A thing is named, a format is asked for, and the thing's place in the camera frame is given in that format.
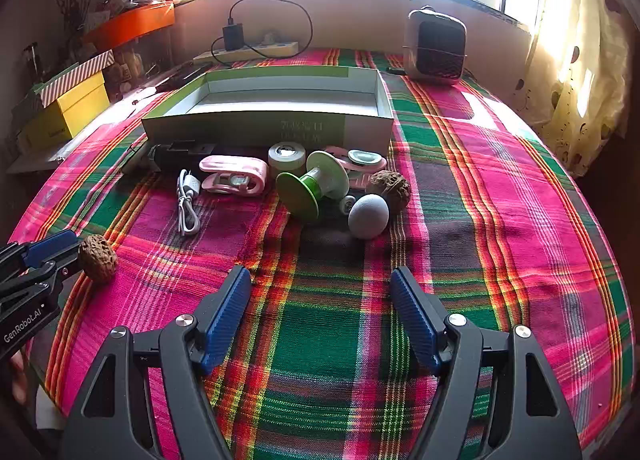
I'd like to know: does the yellow box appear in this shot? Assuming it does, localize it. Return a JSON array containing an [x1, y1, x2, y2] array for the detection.
[[17, 70, 111, 151]]

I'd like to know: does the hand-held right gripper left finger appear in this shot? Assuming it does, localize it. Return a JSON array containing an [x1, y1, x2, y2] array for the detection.
[[60, 265, 253, 460]]

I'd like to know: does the black charger cable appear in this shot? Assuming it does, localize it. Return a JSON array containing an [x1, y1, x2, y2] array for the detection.
[[211, 0, 314, 60]]

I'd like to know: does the black charger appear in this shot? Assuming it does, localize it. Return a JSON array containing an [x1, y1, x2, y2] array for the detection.
[[222, 24, 244, 51]]

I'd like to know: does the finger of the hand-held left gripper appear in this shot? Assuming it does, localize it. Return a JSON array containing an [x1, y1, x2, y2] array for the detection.
[[0, 230, 82, 271], [0, 259, 84, 309]]

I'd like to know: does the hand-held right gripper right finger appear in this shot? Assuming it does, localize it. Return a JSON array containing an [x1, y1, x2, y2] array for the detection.
[[390, 266, 583, 460]]

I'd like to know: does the cream dotted curtain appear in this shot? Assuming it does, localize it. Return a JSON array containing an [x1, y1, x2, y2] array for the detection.
[[515, 0, 631, 178]]

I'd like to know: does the striped box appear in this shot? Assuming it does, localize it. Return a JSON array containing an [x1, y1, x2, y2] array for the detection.
[[39, 50, 116, 108]]

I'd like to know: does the white ball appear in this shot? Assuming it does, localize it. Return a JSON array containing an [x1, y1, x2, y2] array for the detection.
[[347, 194, 390, 239]]

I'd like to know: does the orange box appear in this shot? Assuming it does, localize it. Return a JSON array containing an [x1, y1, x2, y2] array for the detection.
[[82, 2, 176, 51]]

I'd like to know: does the green and white cardboard box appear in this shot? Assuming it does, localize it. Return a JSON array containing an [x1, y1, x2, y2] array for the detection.
[[140, 64, 396, 151]]

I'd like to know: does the plaid blanket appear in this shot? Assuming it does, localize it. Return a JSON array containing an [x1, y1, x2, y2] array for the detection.
[[10, 47, 636, 460]]

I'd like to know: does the white bottle cap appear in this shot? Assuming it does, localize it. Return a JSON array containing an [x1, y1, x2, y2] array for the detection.
[[267, 142, 307, 179]]

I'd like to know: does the green and white spool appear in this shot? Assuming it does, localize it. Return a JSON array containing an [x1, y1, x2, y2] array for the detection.
[[276, 150, 351, 221]]

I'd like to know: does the white usb cable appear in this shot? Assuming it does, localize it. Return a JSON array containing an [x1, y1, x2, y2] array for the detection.
[[176, 169, 202, 237]]

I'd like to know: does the pitted brown walnut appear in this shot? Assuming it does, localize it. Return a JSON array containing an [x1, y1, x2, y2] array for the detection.
[[79, 235, 119, 283]]

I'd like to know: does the black flashlight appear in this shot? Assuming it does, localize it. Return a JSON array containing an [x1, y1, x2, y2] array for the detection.
[[147, 140, 217, 171]]

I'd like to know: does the wrinkled brown walnut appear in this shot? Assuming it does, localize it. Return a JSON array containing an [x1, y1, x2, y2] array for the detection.
[[365, 170, 412, 215]]

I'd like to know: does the black flat device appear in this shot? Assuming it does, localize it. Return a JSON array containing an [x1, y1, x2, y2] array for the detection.
[[145, 61, 208, 90]]

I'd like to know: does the beige space heater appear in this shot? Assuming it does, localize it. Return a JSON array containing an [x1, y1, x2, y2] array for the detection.
[[402, 6, 469, 86]]

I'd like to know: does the white power strip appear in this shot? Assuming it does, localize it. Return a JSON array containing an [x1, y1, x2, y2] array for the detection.
[[192, 41, 300, 65]]

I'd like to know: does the pink and green clip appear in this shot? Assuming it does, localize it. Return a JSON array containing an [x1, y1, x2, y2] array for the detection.
[[327, 144, 387, 191]]

